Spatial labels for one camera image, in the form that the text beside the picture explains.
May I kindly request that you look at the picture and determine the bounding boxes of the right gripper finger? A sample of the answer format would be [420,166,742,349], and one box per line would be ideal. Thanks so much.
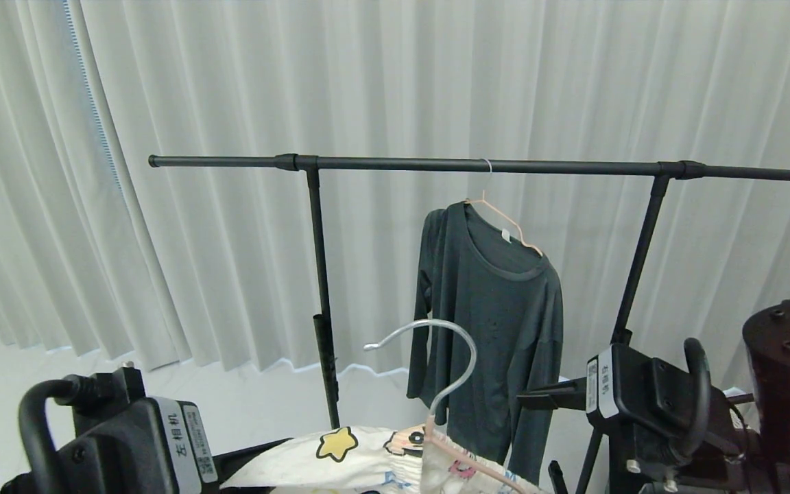
[516,391,590,412]
[543,379,590,398]

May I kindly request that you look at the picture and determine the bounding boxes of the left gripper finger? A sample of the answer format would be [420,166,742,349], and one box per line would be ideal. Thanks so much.
[213,438,294,482]

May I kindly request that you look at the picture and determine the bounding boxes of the cream printed garment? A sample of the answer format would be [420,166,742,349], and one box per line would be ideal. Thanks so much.
[219,424,548,494]

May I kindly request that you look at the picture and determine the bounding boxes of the pink clothes hanger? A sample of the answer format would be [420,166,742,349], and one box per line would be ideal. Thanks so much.
[464,158,545,259]
[363,318,531,494]

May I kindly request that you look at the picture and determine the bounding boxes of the dark grey T-shirt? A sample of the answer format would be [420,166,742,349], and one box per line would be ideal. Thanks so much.
[406,202,566,486]

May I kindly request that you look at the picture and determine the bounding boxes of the black clothes rack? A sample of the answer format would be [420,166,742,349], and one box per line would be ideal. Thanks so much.
[147,153,790,494]

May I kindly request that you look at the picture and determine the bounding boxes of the white curtain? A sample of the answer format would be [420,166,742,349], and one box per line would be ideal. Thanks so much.
[0,0,790,412]

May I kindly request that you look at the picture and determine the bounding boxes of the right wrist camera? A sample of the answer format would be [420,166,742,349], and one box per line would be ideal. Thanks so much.
[584,342,745,494]

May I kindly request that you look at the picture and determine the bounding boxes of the black cable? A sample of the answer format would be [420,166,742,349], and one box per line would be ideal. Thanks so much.
[668,337,713,462]
[17,379,97,494]

